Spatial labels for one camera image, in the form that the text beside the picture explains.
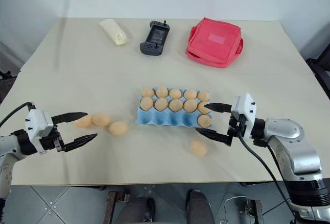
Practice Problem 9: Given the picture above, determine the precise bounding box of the blue egg tray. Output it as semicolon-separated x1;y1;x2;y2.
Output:
136;87;213;129

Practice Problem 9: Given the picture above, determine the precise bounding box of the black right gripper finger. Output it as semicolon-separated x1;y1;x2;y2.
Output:
204;102;233;114
195;127;233;147

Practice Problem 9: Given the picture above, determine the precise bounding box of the white bag of rice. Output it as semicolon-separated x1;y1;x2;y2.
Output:
99;18;129;47

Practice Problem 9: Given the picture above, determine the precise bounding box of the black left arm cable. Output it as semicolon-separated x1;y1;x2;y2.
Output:
0;102;36;127

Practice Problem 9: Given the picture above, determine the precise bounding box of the white floor cable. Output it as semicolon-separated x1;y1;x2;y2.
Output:
223;195;249;221

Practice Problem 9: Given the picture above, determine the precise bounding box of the dark rounded shape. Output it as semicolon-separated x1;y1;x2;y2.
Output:
186;189;215;224

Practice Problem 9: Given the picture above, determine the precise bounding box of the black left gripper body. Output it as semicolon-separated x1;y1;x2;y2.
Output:
38;127;65;154

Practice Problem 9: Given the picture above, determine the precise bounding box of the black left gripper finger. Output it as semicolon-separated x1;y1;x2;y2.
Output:
51;111;89;126
62;133;98;153

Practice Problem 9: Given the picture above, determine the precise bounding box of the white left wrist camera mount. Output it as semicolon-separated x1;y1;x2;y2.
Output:
24;109;54;155

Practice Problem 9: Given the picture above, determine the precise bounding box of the black chair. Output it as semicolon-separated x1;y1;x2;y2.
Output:
306;45;330;102

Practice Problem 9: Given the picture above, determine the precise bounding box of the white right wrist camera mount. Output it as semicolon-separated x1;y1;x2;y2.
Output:
230;92;259;140

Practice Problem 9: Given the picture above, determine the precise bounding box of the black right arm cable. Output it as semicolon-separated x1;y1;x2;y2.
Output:
238;134;298;224

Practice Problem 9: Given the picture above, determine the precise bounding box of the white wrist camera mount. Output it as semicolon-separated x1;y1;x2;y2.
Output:
230;92;259;140
24;109;54;155

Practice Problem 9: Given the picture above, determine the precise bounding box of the dark grey game controller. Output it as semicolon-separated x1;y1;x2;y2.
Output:
139;20;170;56

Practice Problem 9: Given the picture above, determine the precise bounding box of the rusty metal table leg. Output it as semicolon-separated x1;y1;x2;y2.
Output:
246;199;264;224
106;190;117;224

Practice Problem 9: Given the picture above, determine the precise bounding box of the brown egg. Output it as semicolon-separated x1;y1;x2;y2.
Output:
169;88;183;100
184;99;199;114
154;97;169;112
197;115;212;129
74;115;93;129
190;140;208;156
169;99;184;113
196;101;212;115
197;91;211;103
108;121;128;135
156;86;169;99
92;113;112;127
140;97;154;112
184;88;198;100
141;87;155;99

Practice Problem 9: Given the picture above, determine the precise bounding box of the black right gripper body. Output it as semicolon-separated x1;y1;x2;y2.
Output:
226;112;246;139

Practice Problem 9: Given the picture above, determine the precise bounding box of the red fabric bag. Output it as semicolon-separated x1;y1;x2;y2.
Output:
185;17;244;69

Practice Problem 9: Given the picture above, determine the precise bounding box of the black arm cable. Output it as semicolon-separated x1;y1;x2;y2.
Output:
0;102;36;127
238;134;298;224

